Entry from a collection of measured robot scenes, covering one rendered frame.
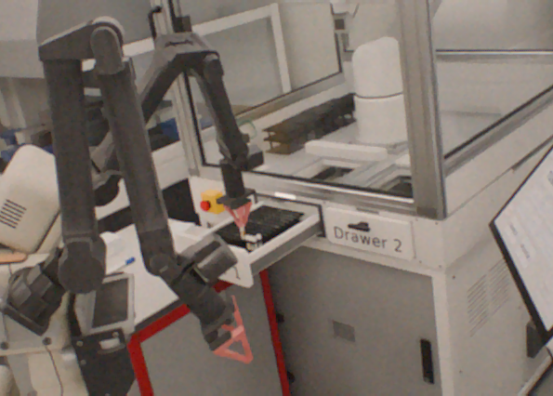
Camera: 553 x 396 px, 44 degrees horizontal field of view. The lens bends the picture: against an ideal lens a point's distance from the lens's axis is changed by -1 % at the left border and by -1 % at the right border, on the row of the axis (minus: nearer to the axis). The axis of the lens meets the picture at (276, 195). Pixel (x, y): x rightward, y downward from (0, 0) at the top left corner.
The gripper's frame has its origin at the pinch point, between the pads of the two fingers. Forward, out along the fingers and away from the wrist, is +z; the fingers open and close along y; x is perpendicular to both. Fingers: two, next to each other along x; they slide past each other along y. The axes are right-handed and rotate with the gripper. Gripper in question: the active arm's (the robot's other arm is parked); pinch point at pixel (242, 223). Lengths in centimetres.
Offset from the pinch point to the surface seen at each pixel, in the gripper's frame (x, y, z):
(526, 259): -83, 3, -5
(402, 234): -39.8, 21.4, 5.6
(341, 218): -19.0, 21.4, 4.5
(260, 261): -8.7, -3.4, 8.7
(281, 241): -8.5, 6.0, 6.7
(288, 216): -1.5, 17.6, 5.0
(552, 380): -52, 90, 95
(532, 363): -50, 77, 80
